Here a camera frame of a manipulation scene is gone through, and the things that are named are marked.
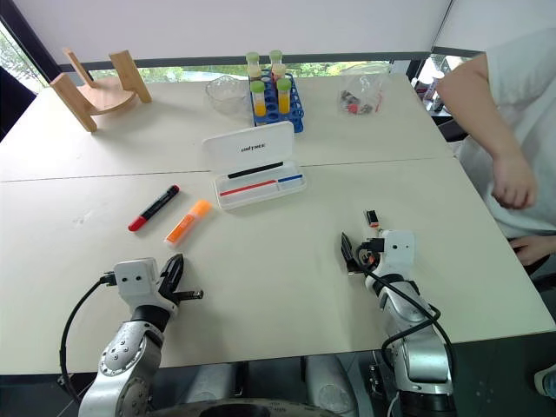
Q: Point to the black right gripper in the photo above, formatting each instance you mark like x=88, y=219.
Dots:
x=369, y=252

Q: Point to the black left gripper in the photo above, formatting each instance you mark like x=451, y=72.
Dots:
x=167, y=289

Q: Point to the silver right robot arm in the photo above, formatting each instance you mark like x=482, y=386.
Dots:
x=417, y=347

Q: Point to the person's right forearm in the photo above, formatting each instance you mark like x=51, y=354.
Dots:
x=473, y=100

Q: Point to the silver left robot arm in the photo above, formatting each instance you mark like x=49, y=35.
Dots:
x=126, y=360

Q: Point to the white open pencil case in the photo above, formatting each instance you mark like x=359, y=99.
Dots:
x=249, y=145

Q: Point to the person's right hand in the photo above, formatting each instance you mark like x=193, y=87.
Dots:
x=514, y=182

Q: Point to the person's left hand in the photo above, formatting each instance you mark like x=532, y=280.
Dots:
x=534, y=251

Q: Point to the orange highlighter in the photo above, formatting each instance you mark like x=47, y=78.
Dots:
x=189, y=221

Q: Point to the red and black marker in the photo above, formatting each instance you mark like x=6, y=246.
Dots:
x=154, y=208

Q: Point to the short blue pen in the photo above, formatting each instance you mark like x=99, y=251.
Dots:
x=290, y=178

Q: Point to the red pen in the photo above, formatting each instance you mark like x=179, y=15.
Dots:
x=247, y=187

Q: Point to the black pen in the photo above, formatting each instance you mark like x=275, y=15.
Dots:
x=256, y=169

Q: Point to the clear bag of small parts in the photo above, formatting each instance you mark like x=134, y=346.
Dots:
x=360, y=97

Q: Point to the black background desk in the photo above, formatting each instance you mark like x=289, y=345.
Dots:
x=452, y=126

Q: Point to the blue test tube rack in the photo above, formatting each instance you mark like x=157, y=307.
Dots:
x=271, y=104

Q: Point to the green-capped tube orange liquid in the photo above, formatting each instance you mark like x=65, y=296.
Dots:
x=283, y=95
x=259, y=97

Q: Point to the background desk clutter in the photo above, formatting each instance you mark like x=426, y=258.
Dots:
x=432, y=91

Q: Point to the green-capped tube brown contents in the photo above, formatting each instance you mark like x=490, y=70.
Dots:
x=276, y=63
x=253, y=65

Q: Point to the curved wooden stand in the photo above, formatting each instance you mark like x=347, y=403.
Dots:
x=106, y=93

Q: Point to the person's white shirt torso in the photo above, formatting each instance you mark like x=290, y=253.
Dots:
x=534, y=108

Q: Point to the grey shoe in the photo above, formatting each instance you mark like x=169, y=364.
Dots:
x=547, y=382

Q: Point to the dark bulky object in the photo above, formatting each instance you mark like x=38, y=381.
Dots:
x=13, y=104

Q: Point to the black window pillar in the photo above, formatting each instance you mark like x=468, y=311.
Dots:
x=26, y=35

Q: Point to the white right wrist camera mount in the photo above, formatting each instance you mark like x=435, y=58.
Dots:
x=397, y=248

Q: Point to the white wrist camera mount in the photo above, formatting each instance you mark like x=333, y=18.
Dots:
x=134, y=278
x=397, y=248

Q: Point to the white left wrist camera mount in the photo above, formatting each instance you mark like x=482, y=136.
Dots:
x=134, y=278

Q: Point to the black window frame rail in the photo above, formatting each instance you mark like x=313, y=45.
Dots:
x=208, y=61

